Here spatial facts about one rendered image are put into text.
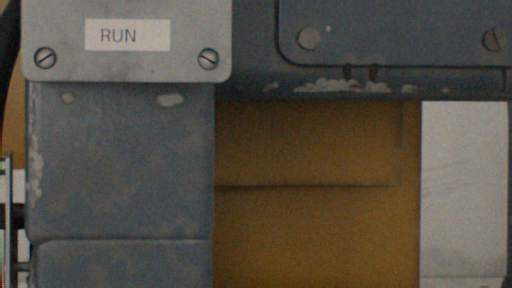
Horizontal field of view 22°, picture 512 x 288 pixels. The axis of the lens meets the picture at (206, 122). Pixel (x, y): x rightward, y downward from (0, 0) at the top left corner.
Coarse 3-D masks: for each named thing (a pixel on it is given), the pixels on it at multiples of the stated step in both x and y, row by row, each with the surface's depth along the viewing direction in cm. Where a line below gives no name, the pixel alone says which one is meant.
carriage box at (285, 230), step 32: (416, 128) 84; (416, 160) 84; (224, 192) 83; (256, 192) 83; (288, 192) 83; (320, 192) 83; (352, 192) 83; (384, 192) 84; (416, 192) 84; (224, 224) 83; (256, 224) 83; (288, 224) 83; (320, 224) 83; (352, 224) 84; (384, 224) 84; (416, 224) 84; (224, 256) 83; (256, 256) 83; (288, 256) 83; (320, 256) 83; (352, 256) 84; (384, 256) 84; (416, 256) 84
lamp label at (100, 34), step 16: (96, 32) 47; (112, 32) 47; (128, 32) 47; (144, 32) 47; (160, 32) 47; (96, 48) 47; (112, 48) 47; (128, 48) 47; (144, 48) 47; (160, 48) 47
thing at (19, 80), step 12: (0, 0) 89; (0, 12) 89; (12, 84) 89; (24, 84) 89; (12, 96) 89; (24, 96) 89; (12, 108) 89; (24, 108) 89; (12, 120) 89; (24, 120) 89; (12, 132) 89; (24, 132) 89; (12, 144) 89; (24, 144) 90; (24, 156) 90; (24, 168) 90
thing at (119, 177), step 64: (256, 0) 53; (320, 0) 53; (384, 0) 53; (448, 0) 54; (256, 64) 53; (320, 64) 53; (384, 64) 54; (448, 64) 54; (64, 128) 52; (128, 128) 52; (192, 128) 52; (64, 192) 52; (128, 192) 52; (192, 192) 53; (64, 256) 52; (128, 256) 52; (192, 256) 53
